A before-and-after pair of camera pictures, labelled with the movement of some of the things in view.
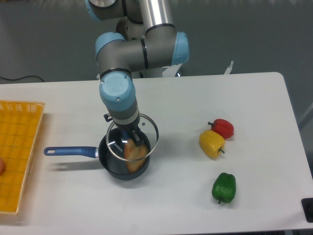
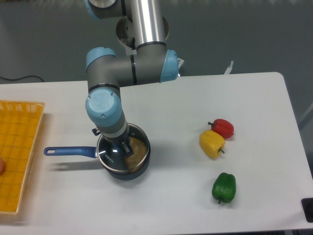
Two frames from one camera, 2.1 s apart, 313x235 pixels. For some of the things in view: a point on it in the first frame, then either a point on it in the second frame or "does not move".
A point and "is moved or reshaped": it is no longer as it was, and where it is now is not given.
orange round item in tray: [2, 166] does not move
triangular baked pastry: [135, 156] does not move
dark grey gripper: [131, 126] → [122, 143]
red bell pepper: [224, 127] does not move
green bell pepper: [224, 187] does not move
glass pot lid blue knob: [122, 145] is moved or reshaped
